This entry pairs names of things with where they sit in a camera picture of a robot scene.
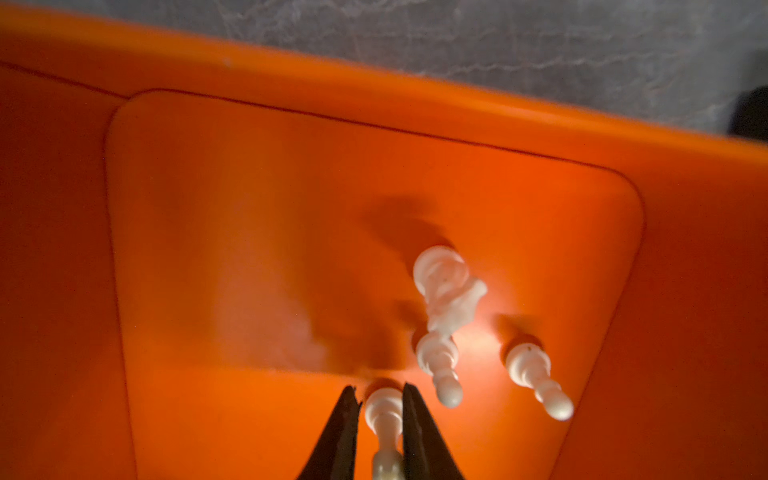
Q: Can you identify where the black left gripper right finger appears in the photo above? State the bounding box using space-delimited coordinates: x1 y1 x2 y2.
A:
402 383 464 480

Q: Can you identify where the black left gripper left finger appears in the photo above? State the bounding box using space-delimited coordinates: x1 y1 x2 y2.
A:
297 385 362 480

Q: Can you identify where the white pawn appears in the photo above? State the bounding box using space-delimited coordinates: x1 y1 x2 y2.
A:
364 387 405 480
415 332 464 408
505 343 575 421

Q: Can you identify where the white chess knight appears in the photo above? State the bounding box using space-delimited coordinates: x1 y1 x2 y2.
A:
413 246 488 338

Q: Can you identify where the white pawn in tray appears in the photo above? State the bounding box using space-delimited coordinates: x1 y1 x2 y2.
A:
505 343 575 421
415 332 464 408

